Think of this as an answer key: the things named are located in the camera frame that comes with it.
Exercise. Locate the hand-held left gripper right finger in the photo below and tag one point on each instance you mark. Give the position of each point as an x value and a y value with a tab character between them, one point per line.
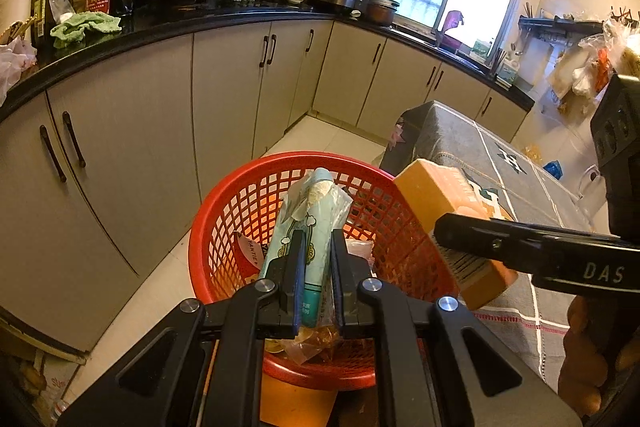
340	277

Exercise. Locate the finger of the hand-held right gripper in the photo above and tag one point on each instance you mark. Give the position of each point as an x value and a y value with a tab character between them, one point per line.
480	237

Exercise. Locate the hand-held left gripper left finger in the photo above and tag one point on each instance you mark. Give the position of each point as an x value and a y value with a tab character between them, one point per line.
300	277

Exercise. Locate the teal tissue pack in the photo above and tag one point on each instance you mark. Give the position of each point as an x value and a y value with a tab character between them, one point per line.
315	232

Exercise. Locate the orange cardboard box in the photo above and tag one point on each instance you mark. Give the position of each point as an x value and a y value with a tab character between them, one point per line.
435	192

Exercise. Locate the red plastic basket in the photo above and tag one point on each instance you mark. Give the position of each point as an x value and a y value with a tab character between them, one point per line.
225	217

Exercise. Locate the person's right hand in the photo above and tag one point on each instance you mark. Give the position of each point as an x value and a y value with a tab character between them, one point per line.
582	357

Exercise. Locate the clear plastic bag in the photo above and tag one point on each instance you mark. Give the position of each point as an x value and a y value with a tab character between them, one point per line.
360	251

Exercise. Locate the white red-edged wrapper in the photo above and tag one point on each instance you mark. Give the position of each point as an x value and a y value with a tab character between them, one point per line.
247	252

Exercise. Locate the blue plastic bag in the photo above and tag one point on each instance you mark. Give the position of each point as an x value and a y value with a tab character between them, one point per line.
552	170

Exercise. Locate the clear bag of yellow snacks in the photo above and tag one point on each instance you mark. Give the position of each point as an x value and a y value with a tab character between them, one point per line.
310	347

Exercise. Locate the yellow snack bag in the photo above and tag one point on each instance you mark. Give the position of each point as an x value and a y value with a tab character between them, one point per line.
533	153

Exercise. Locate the hanging plastic bags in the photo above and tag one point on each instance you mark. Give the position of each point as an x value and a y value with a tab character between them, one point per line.
590	67

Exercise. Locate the grey printed tablecloth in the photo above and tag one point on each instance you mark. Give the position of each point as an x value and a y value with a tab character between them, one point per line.
450	132

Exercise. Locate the white green detergent bottle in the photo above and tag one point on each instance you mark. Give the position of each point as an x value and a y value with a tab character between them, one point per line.
480	49
510	71

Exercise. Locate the chopstick holder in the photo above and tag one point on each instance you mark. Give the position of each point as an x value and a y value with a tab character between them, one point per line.
500	61

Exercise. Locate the pink plastic object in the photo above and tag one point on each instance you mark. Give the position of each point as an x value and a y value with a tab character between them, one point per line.
452	24

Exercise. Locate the row of beige cabinets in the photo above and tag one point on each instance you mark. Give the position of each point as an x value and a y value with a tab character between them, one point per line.
125	132

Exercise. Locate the brown cooking pot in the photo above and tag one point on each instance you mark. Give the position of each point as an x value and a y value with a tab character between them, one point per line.
384	11

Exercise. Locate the black kitchen countertop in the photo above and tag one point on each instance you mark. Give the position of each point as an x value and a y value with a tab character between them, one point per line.
150	24

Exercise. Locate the green dish cloth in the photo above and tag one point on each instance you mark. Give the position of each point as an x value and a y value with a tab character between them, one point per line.
85	27

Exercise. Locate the crumpled plastic bags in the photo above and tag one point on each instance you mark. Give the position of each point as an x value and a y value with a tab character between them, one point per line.
15	62

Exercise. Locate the metal wall rack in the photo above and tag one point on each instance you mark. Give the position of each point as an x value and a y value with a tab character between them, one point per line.
560	26

